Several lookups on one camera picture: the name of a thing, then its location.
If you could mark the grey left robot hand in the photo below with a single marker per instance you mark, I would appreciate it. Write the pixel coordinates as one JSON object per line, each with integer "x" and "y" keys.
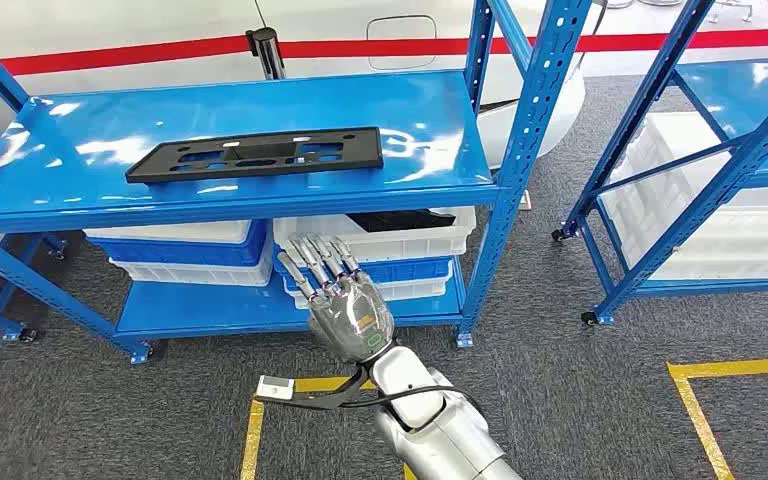
{"x": 351, "y": 318}

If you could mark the long black plastic part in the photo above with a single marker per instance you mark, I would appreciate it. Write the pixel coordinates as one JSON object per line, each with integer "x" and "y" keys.
{"x": 159, "y": 169}

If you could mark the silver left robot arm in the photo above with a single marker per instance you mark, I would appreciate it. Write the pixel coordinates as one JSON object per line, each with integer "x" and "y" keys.
{"x": 450, "y": 444}

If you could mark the black ribbed part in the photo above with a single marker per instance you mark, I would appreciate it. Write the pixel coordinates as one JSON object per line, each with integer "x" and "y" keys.
{"x": 397, "y": 220}

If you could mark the white plastic storage bin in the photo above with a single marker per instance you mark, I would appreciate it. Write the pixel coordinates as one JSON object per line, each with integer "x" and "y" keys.
{"x": 689, "y": 152}
{"x": 417, "y": 290}
{"x": 410, "y": 246}
{"x": 192, "y": 273}
{"x": 172, "y": 232}
{"x": 722, "y": 245}

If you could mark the blue plastic storage bin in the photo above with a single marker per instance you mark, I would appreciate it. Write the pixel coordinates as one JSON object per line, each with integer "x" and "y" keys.
{"x": 178, "y": 254}
{"x": 410, "y": 270}

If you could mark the red barrier belt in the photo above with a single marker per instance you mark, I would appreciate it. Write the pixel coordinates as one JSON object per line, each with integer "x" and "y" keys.
{"x": 390, "y": 48}
{"x": 92, "y": 58}

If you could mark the black camera bracket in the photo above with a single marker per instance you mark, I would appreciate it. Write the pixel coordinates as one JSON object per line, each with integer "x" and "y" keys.
{"x": 331, "y": 401}

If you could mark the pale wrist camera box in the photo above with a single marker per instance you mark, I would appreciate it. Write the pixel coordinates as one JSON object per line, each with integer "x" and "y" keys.
{"x": 274, "y": 387}

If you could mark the black-topped steel stanchion post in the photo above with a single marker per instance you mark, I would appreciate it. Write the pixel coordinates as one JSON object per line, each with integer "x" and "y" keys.
{"x": 268, "y": 56}

